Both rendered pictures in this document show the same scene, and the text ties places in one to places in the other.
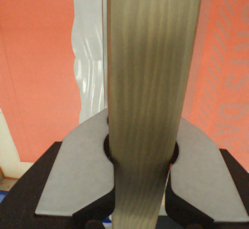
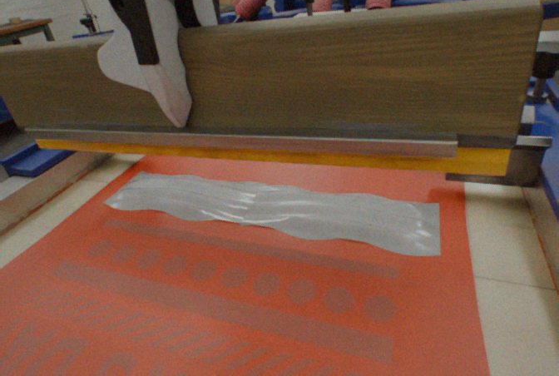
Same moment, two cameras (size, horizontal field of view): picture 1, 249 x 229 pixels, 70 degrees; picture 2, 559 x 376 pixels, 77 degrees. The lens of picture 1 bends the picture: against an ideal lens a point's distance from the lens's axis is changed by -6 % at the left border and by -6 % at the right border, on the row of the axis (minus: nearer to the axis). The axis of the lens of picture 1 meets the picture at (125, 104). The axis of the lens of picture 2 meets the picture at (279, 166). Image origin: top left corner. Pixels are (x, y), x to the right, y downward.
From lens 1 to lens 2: 0.24 m
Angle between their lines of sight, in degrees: 50
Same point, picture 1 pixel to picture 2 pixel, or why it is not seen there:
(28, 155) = not seen: hidden behind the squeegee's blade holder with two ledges
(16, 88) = not seen: hidden behind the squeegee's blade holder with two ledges
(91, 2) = (320, 202)
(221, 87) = (121, 343)
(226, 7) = (265, 361)
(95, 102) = (206, 187)
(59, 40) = (291, 177)
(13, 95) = not seen: hidden behind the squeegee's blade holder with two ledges
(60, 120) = (205, 161)
